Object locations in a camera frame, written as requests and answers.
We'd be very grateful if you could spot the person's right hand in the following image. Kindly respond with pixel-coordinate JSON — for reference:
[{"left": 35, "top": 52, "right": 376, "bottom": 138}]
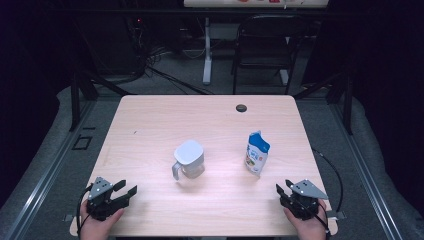
[{"left": 283, "top": 198, "right": 329, "bottom": 240}]

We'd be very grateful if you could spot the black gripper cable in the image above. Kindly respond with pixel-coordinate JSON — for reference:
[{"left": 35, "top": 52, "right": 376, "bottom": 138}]
[
  {"left": 76, "top": 184, "right": 94, "bottom": 236},
  {"left": 308, "top": 201, "right": 332, "bottom": 239}
]

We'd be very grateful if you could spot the black metal stand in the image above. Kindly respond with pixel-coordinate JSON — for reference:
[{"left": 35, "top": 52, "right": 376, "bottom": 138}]
[
  {"left": 293, "top": 71, "right": 354, "bottom": 136},
  {"left": 68, "top": 71, "right": 101, "bottom": 133}
]

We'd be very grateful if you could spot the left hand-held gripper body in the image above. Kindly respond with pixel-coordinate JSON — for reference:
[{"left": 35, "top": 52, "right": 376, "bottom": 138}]
[{"left": 86, "top": 176, "right": 118, "bottom": 221}]

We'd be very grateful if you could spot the aluminium floor rail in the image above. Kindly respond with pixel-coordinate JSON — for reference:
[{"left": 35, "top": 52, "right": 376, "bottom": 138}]
[
  {"left": 3, "top": 99, "right": 98, "bottom": 240},
  {"left": 328, "top": 99, "right": 404, "bottom": 240}
]

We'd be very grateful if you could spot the white desk leg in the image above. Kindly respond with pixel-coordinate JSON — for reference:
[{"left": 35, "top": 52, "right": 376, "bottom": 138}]
[{"left": 202, "top": 16, "right": 214, "bottom": 86}]

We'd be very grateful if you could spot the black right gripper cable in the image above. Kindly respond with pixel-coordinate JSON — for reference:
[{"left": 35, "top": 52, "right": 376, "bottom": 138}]
[{"left": 308, "top": 201, "right": 332, "bottom": 239}]

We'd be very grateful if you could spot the tangle of black cables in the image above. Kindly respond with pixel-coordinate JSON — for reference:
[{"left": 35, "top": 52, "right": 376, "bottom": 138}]
[{"left": 124, "top": 16, "right": 214, "bottom": 96}]

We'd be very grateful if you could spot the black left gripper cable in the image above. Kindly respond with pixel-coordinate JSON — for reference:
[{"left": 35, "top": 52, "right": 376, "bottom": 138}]
[{"left": 76, "top": 184, "right": 94, "bottom": 236}]

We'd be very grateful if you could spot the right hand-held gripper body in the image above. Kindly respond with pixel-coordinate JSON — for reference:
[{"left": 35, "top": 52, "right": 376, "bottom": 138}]
[{"left": 288, "top": 179, "right": 329, "bottom": 221}]

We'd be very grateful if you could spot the white lidded jug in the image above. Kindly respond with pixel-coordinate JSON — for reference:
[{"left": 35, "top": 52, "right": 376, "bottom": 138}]
[{"left": 171, "top": 139, "right": 206, "bottom": 182}]

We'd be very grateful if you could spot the person's left hand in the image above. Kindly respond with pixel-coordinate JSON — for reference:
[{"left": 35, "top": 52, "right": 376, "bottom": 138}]
[{"left": 79, "top": 199, "right": 126, "bottom": 240}]

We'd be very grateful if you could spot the black folding chair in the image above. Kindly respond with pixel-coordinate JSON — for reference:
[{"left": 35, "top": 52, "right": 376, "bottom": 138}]
[{"left": 230, "top": 13, "right": 309, "bottom": 95}]

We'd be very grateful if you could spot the black floor cable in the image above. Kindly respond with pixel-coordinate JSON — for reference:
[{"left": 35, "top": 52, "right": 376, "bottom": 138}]
[{"left": 313, "top": 148, "right": 344, "bottom": 213}]

